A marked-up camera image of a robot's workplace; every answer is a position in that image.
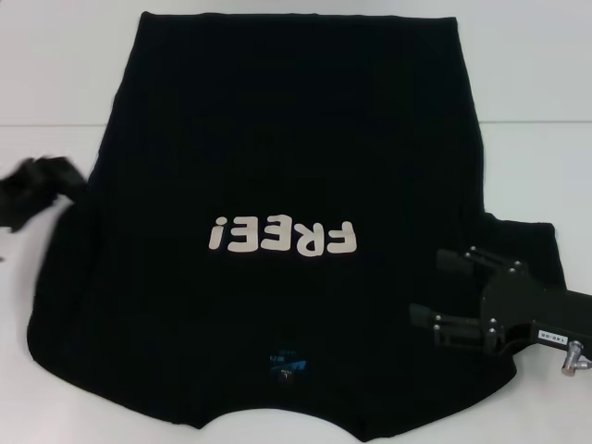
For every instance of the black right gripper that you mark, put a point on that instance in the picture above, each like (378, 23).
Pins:
(513, 305)

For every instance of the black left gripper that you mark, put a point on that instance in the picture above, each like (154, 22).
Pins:
(18, 199)

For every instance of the black t-shirt with FREE print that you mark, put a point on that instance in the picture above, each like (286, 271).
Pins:
(287, 139)

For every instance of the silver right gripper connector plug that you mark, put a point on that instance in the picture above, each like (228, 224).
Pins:
(573, 358)

